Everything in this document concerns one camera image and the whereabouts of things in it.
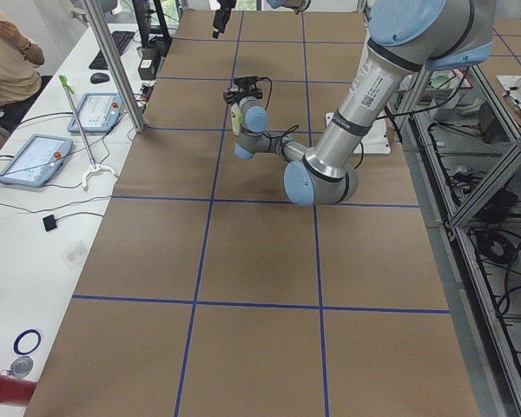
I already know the teach pendant tablet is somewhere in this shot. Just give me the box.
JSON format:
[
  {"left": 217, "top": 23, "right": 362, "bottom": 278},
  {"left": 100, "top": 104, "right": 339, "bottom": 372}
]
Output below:
[
  {"left": 76, "top": 92, "right": 124, "bottom": 134},
  {"left": 0, "top": 134, "right": 73, "bottom": 188}
]

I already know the black computer mouse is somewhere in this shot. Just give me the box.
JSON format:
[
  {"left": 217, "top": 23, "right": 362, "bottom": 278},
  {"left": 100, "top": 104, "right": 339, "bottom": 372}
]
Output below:
[{"left": 89, "top": 72, "right": 109, "bottom": 84}]

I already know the blue ring on table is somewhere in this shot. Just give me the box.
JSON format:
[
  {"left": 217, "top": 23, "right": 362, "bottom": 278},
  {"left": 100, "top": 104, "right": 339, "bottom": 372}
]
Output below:
[{"left": 13, "top": 328, "right": 42, "bottom": 354}]

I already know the seated person beige shirt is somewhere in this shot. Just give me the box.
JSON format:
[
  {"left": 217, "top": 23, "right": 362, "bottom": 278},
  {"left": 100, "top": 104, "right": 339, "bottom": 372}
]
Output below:
[{"left": 0, "top": 10, "right": 48, "bottom": 147}]

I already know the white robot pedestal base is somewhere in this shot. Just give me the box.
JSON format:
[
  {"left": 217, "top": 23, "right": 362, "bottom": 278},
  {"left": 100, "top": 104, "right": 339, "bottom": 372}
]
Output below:
[{"left": 316, "top": 112, "right": 391, "bottom": 156}]

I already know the black keyboard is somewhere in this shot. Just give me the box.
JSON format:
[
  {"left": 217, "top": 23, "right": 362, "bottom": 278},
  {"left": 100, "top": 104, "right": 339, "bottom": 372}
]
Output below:
[{"left": 88, "top": 30, "right": 136, "bottom": 70}]

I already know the far teach pendant tablet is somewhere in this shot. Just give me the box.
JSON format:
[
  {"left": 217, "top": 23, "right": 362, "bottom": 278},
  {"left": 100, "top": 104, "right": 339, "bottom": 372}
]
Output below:
[{"left": 76, "top": 92, "right": 124, "bottom": 134}]

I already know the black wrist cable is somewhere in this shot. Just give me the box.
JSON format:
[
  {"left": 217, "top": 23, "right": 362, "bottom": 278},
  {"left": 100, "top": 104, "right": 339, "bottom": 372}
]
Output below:
[{"left": 255, "top": 76, "right": 305, "bottom": 144}]

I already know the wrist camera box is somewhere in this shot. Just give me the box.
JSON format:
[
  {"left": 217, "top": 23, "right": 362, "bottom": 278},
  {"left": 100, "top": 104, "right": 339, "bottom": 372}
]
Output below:
[{"left": 233, "top": 76, "right": 261, "bottom": 96}]

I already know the round metal lid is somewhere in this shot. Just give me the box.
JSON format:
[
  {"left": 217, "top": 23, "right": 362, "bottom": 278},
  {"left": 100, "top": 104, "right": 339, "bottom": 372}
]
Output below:
[{"left": 8, "top": 355, "right": 34, "bottom": 379}]

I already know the small black puck device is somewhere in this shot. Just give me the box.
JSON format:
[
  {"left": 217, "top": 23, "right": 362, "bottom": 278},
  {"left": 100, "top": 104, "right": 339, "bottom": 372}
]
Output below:
[{"left": 43, "top": 215, "right": 57, "bottom": 232}]

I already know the black computer monitor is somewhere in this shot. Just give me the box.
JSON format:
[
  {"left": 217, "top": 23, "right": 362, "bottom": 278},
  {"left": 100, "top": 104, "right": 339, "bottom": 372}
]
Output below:
[{"left": 131, "top": 0, "right": 172, "bottom": 56}]

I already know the red cylinder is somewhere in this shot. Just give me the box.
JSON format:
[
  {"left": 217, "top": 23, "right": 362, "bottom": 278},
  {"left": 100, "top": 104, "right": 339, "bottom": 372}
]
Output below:
[{"left": 0, "top": 374, "right": 37, "bottom": 407}]

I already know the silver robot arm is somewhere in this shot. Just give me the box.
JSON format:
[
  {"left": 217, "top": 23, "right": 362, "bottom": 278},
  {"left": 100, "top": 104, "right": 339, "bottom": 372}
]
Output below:
[
  {"left": 223, "top": 0, "right": 496, "bottom": 206},
  {"left": 212, "top": 0, "right": 311, "bottom": 39}
]

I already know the aluminium frame post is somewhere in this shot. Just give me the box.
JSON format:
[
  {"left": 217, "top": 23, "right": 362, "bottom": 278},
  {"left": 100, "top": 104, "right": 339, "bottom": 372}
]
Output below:
[{"left": 82, "top": 0, "right": 146, "bottom": 133}]

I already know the small black box device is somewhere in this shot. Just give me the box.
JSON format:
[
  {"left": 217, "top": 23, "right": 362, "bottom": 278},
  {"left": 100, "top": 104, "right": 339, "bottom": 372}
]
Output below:
[{"left": 138, "top": 48, "right": 161, "bottom": 81}]

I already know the metal grabber stick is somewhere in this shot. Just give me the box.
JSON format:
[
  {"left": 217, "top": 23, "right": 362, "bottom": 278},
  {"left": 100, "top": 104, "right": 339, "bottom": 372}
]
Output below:
[{"left": 58, "top": 75, "right": 118, "bottom": 191}]

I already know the near teach pendant tablet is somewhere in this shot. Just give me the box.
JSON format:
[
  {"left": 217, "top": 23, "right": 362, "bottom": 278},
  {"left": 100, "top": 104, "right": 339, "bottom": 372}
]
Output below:
[{"left": 0, "top": 134, "right": 73, "bottom": 188}]

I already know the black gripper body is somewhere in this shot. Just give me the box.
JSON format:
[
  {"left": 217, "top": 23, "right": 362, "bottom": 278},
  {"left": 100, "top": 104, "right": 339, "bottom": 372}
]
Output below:
[
  {"left": 217, "top": 0, "right": 235, "bottom": 11},
  {"left": 223, "top": 89, "right": 263, "bottom": 104}
]

